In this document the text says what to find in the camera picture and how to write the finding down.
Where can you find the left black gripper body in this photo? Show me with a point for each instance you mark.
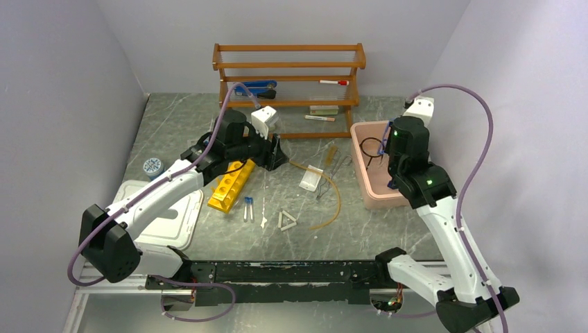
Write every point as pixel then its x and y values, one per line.
pixel 256 150

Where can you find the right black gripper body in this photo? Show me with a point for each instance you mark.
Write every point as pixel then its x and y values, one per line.
pixel 392 164

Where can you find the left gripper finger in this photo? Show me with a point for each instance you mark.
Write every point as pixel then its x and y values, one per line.
pixel 276 150
pixel 272 165

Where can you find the tan rubber tube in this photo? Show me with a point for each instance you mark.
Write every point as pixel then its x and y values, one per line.
pixel 333 186

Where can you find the blue safety goggles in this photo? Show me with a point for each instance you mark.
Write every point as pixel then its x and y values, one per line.
pixel 383 142

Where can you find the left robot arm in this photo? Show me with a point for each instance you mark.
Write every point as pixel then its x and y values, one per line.
pixel 108 236

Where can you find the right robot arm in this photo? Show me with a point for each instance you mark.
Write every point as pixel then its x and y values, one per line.
pixel 472 295

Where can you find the yellow test tube rack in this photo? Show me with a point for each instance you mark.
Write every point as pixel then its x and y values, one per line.
pixel 229 186

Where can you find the pink plastic bin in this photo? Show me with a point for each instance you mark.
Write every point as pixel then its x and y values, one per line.
pixel 372 169

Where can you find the orange white pen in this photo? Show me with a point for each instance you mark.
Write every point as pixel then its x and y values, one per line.
pixel 319 118

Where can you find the clear plastic bag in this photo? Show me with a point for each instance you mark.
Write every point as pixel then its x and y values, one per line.
pixel 311 178

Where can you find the white green box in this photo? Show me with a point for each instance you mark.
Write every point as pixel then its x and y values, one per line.
pixel 323 110

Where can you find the blue black clamp tool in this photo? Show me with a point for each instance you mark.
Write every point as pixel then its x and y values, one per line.
pixel 262 89

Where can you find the metal crucible tongs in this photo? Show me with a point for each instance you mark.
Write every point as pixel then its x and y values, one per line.
pixel 324 186

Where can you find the blue capped test tubes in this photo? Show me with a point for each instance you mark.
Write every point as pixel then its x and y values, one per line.
pixel 248 215

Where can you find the tan test tube brush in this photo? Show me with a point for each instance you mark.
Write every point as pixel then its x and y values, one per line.
pixel 332 151

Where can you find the white clay triangle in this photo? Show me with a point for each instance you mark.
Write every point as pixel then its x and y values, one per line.
pixel 286 221

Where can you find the wooden shelf rack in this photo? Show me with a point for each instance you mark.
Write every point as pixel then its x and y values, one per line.
pixel 297 68

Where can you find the red white marker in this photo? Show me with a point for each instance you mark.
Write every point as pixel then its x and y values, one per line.
pixel 334 82

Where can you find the blue white tape roll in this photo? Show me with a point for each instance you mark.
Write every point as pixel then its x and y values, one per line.
pixel 153 167

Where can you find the white plastic lid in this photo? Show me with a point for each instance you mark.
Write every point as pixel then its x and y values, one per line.
pixel 172 224

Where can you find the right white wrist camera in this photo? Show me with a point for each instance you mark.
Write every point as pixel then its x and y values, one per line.
pixel 421 107

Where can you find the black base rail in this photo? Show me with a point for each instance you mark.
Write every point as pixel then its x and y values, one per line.
pixel 223 282

